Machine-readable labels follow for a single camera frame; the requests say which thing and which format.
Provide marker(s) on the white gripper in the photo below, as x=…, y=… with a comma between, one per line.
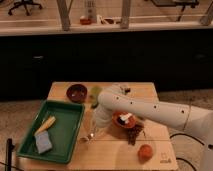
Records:
x=102, y=117

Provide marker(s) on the silver metal fork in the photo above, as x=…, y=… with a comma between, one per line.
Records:
x=89, y=137

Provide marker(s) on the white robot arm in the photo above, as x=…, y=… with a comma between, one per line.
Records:
x=195, y=121

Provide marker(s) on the orange bowl with contents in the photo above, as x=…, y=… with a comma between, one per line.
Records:
x=124, y=119

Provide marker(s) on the green vegetable toy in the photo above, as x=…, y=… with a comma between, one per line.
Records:
x=93, y=96

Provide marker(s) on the brown crumbly pile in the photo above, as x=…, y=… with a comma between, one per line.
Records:
x=133, y=133

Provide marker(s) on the green plastic tray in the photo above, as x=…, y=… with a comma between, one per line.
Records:
x=62, y=134

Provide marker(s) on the dark red bowl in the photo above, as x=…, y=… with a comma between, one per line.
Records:
x=77, y=93

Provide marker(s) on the orange tomato toy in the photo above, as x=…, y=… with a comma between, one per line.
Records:
x=145, y=152

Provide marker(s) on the grey blue sponge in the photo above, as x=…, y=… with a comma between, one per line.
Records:
x=43, y=142

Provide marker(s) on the red object on shelf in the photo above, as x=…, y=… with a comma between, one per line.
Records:
x=85, y=21

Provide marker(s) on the black office chair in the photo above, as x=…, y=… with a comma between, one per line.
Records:
x=24, y=3

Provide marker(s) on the yellow handled brush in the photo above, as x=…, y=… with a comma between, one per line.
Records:
x=47, y=124

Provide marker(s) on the black post lower left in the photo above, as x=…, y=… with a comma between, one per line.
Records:
x=8, y=158

